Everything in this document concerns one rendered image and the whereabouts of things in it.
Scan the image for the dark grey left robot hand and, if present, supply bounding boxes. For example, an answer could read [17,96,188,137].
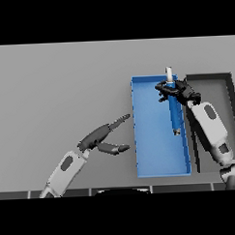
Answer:
[75,113,132,158]

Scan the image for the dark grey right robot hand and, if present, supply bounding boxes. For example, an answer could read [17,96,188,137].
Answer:
[154,77,203,108]

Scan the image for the blue pipe with pale end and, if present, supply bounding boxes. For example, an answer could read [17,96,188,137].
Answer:
[164,66,183,137]

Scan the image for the dark grey bin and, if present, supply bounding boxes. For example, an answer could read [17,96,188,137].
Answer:
[185,72,235,174]

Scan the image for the blue bin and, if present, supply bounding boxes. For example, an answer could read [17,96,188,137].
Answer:
[131,73,192,179]

